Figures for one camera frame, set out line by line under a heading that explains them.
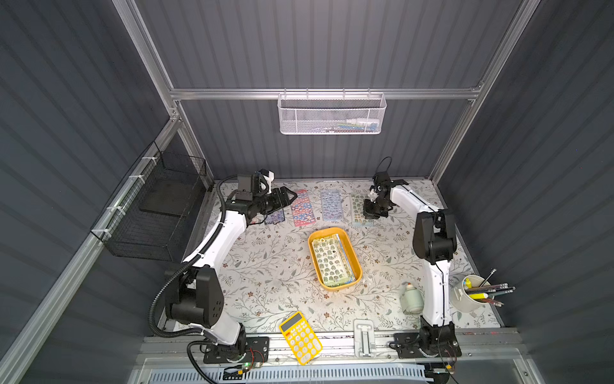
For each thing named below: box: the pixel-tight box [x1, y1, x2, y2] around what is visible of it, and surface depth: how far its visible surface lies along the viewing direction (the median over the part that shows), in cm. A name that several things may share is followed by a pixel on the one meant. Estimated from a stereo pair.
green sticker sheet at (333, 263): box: [311, 233, 355, 288], surface depth 92 cm
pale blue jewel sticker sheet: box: [320, 189, 343, 222], surface depth 114 cm
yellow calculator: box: [279, 311, 323, 366], surface depth 77 cm
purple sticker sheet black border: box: [264, 208, 286, 225], surface depth 107 cm
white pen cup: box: [451, 274, 487, 314], surface depth 79 cm
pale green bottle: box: [399, 282, 426, 316], surface depth 79 cm
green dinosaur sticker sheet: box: [350, 192, 374, 227], surface depth 109 cm
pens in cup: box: [463, 268, 517, 308], surface depth 74 cm
